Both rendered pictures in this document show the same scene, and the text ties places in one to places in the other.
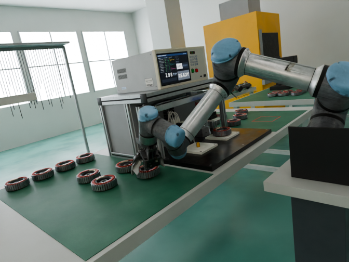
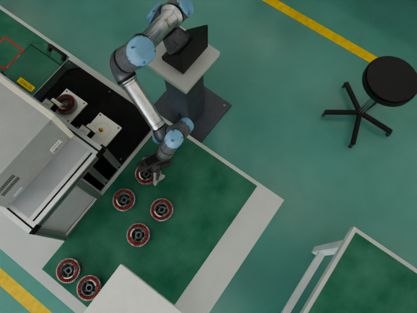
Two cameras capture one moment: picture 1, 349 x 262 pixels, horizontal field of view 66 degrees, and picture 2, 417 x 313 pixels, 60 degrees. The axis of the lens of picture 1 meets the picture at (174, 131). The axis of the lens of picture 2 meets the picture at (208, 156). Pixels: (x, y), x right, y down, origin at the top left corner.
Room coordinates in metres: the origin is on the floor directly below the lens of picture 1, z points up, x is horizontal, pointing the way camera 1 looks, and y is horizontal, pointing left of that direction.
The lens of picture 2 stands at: (0.93, 0.66, 2.55)
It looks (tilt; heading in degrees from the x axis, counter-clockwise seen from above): 73 degrees down; 262
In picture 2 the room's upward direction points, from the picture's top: straight up
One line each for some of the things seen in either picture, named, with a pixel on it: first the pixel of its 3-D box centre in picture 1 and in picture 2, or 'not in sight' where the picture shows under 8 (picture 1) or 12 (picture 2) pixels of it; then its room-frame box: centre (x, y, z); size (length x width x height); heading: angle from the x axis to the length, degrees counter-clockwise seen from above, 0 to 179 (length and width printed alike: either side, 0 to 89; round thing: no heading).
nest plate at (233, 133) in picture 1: (222, 135); (67, 106); (1.56, -0.28, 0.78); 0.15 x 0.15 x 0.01; 46
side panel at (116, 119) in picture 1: (119, 131); (69, 210); (1.52, 0.32, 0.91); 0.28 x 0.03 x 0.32; 46
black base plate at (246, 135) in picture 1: (209, 143); (84, 122); (1.49, -0.19, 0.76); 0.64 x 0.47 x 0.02; 136
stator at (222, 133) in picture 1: (222, 131); (66, 104); (1.56, -0.28, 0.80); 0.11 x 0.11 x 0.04
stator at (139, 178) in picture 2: (147, 170); (146, 174); (1.18, 0.15, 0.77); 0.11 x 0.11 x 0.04
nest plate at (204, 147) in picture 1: (198, 147); (102, 130); (1.39, -0.11, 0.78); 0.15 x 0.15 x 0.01; 46
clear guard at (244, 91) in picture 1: (222, 91); (36, 76); (1.62, -0.32, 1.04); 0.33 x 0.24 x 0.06; 46
